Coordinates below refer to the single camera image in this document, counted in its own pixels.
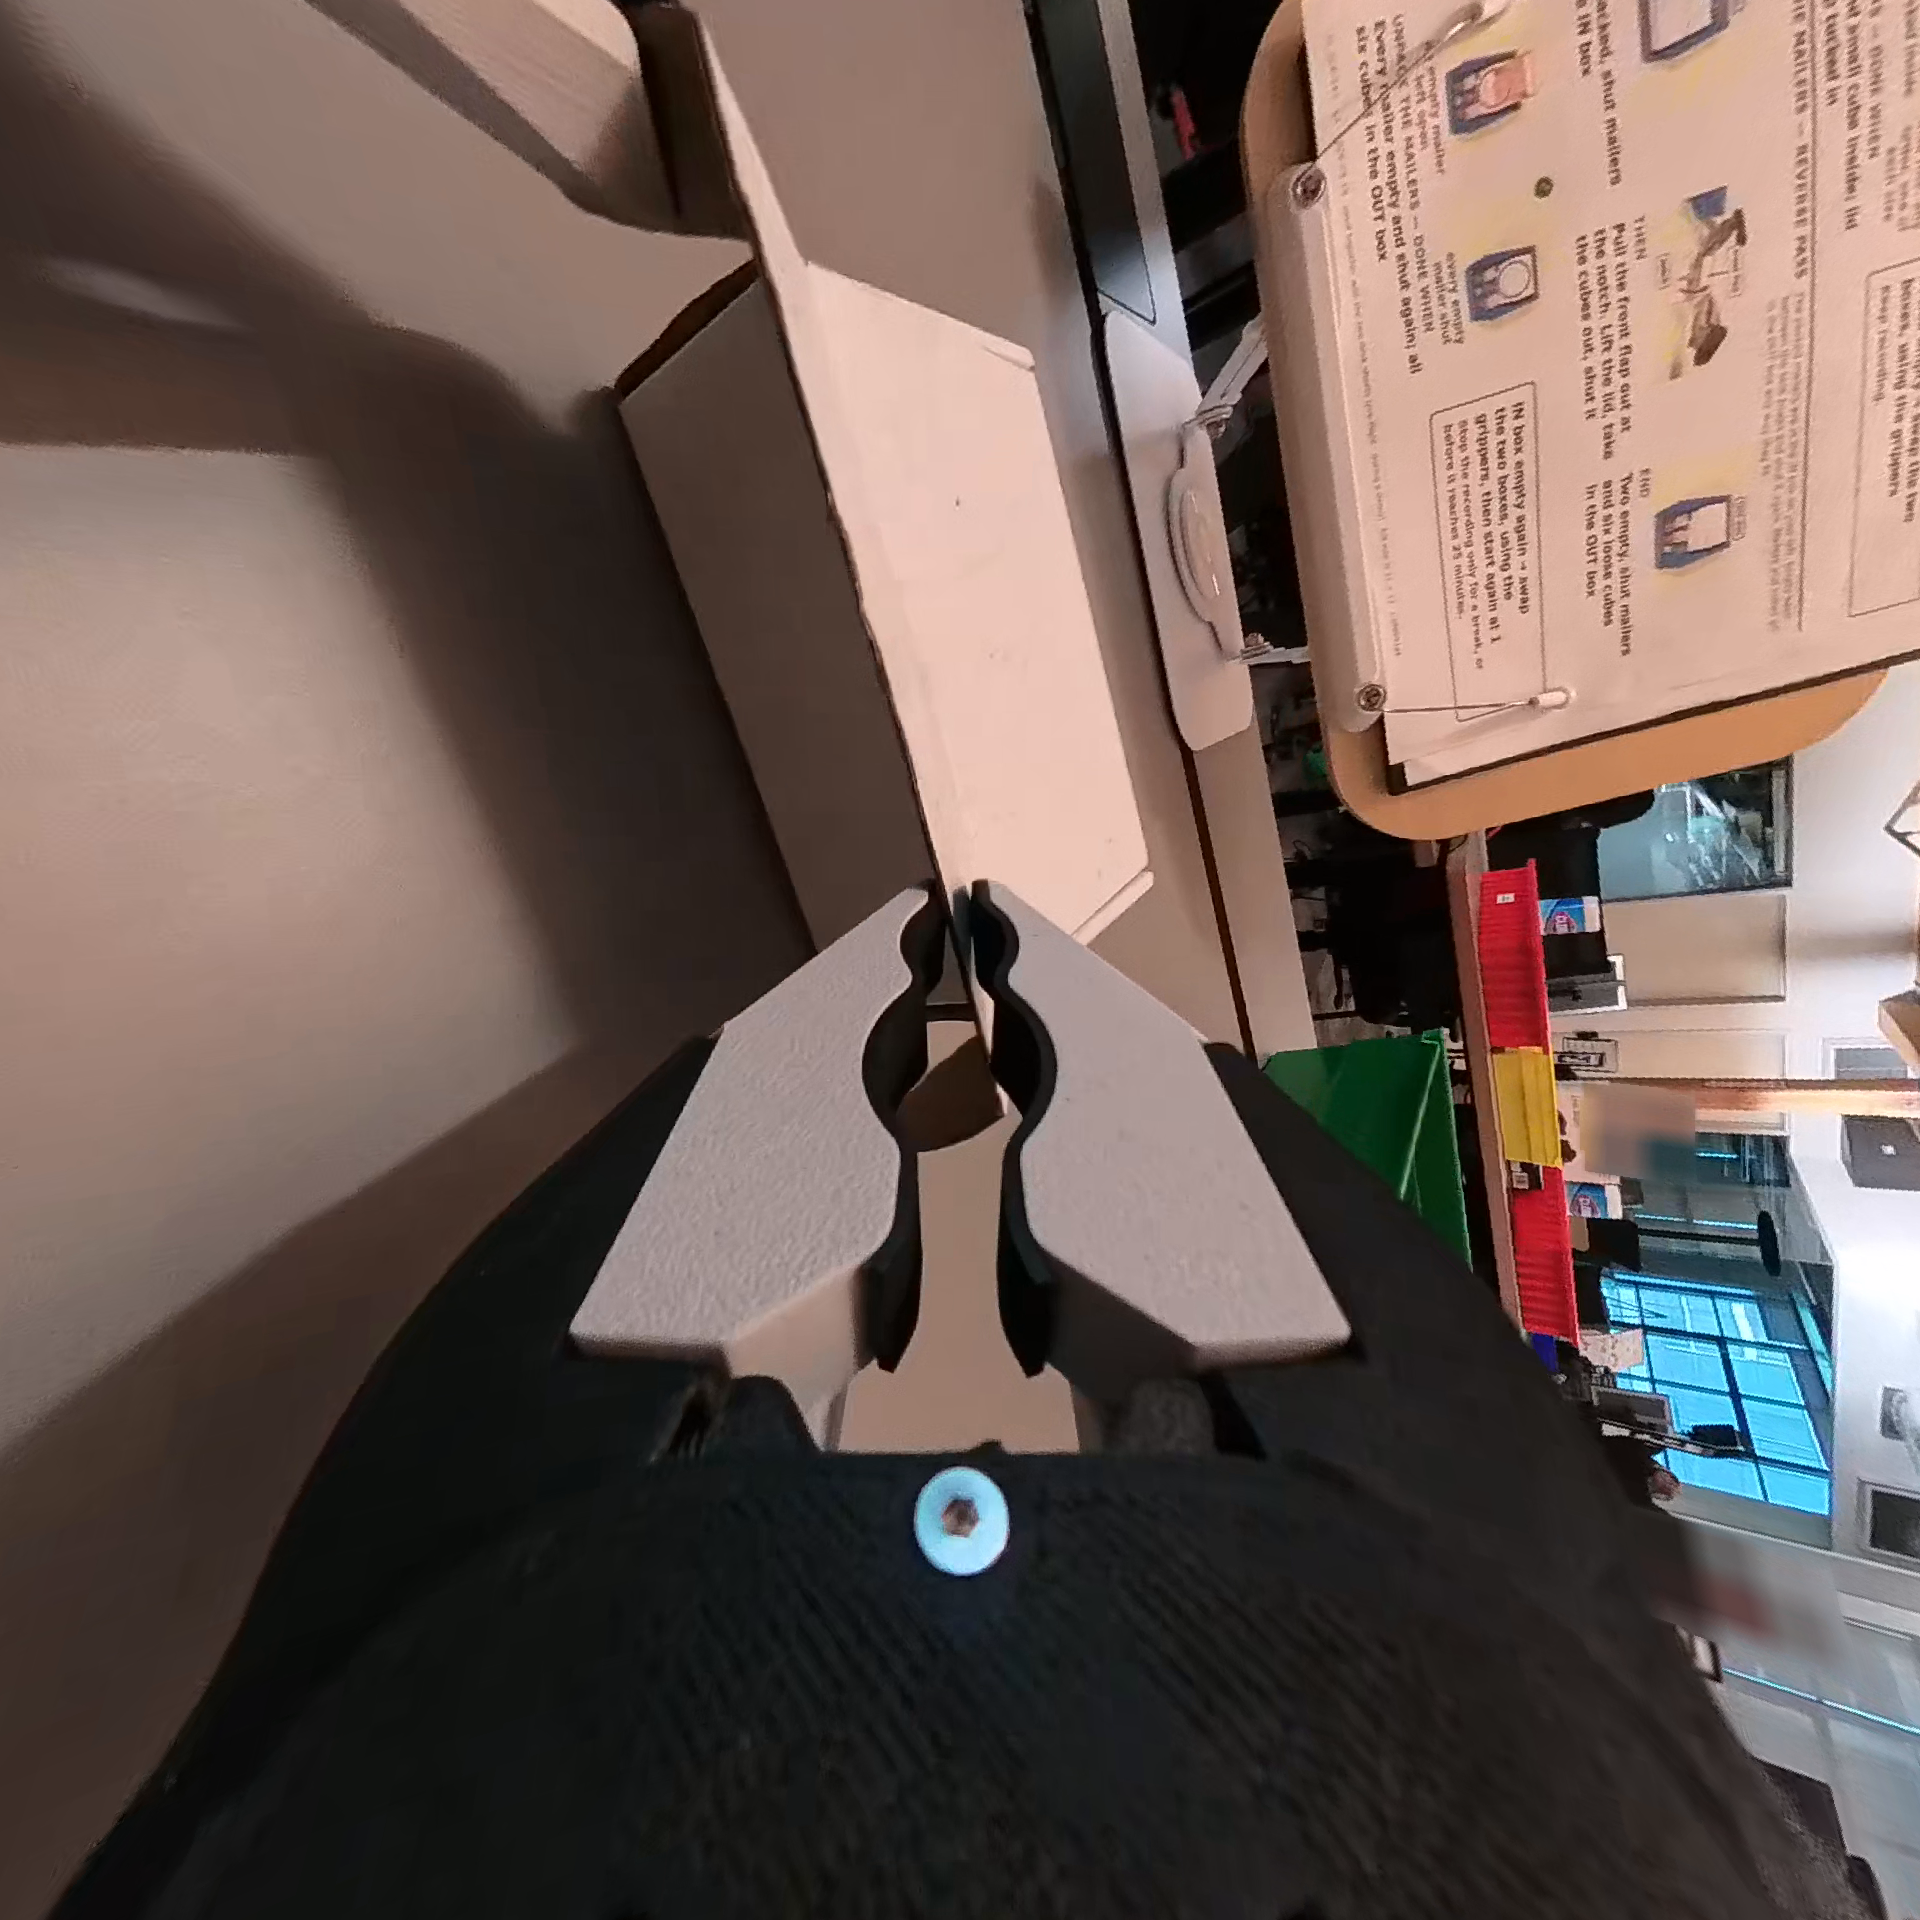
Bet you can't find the grey desk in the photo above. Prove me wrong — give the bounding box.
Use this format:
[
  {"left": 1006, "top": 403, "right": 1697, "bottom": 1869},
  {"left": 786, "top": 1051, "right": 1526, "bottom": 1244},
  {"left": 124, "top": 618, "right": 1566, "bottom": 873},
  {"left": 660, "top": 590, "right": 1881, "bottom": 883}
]
[
  {"left": 0, "top": 0, "right": 1247, "bottom": 1920},
  {"left": 1185, "top": 719, "right": 1325, "bottom": 1057}
]

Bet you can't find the instruction sheet on wooden stand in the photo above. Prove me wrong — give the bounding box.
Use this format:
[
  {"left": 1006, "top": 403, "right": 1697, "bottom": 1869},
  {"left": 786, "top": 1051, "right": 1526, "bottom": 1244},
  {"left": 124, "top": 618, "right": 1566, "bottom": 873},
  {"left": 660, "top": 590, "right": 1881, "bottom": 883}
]
[{"left": 1241, "top": 0, "right": 1920, "bottom": 842}]

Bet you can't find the white cardboard mailer box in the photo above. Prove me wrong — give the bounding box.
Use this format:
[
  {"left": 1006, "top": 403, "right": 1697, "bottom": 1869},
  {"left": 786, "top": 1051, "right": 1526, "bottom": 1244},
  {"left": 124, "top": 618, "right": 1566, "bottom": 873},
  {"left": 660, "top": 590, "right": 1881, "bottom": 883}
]
[{"left": 615, "top": 0, "right": 1162, "bottom": 1162}]

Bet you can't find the red plastic bin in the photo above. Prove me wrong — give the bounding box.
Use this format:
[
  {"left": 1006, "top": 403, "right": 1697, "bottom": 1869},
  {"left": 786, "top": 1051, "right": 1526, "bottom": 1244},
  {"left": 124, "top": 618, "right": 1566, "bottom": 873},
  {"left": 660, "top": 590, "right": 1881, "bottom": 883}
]
[{"left": 1476, "top": 862, "right": 1587, "bottom": 1339}]

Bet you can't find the green plastic bin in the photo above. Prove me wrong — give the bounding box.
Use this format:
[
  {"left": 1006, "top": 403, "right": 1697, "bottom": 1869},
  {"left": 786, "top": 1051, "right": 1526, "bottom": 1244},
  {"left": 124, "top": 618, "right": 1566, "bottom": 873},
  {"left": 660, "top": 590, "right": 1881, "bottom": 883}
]
[{"left": 1265, "top": 1026, "right": 1476, "bottom": 1274}]

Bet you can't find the yellow plastic bin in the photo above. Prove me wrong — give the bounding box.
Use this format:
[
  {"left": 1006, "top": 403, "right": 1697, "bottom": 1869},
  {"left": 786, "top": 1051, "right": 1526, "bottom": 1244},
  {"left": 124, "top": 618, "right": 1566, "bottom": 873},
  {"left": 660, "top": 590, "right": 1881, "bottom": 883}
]
[{"left": 1493, "top": 1046, "right": 1566, "bottom": 1167}]

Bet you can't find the metal page holder clip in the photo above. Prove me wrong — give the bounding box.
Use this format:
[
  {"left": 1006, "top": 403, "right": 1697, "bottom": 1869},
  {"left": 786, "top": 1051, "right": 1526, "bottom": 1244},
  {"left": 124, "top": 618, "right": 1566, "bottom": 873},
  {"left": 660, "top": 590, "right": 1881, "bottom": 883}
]
[
  {"left": 1294, "top": 0, "right": 1508, "bottom": 204},
  {"left": 1353, "top": 679, "right": 1578, "bottom": 725}
]

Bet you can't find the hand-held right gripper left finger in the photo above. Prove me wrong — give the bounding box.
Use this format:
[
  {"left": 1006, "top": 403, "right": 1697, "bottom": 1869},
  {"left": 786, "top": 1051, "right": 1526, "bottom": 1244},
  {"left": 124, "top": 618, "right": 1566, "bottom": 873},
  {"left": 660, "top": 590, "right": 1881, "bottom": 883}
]
[{"left": 567, "top": 885, "right": 953, "bottom": 1452}]

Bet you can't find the printed instruction sheet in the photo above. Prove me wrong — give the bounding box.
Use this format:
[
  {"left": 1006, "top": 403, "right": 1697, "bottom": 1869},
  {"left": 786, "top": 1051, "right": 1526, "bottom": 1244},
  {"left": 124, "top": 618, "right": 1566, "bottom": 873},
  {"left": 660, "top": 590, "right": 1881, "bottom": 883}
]
[{"left": 1302, "top": 0, "right": 1920, "bottom": 789}]

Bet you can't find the white stand base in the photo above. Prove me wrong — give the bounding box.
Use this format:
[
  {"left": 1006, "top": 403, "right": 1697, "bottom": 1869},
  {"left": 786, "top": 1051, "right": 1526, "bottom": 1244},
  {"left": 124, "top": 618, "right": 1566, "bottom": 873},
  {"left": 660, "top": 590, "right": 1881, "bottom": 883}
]
[{"left": 1102, "top": 307, "right": 1325, "bottom": 754}]

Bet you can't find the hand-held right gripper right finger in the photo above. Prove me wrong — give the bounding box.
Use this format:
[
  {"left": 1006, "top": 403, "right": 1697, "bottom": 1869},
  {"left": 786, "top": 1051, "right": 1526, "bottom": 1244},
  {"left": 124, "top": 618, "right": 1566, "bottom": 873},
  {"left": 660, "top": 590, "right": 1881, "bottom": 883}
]
[{"left": 967, "top": 883, "right": 1353, "bottom": 1422}]

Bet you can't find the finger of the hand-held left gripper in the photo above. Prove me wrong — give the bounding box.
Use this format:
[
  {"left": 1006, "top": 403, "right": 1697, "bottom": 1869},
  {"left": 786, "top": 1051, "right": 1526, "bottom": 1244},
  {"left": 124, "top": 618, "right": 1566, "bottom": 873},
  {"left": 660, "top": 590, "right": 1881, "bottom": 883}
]
[{"left": 307, "top": 0, "right": 681, "bottom": 231}]

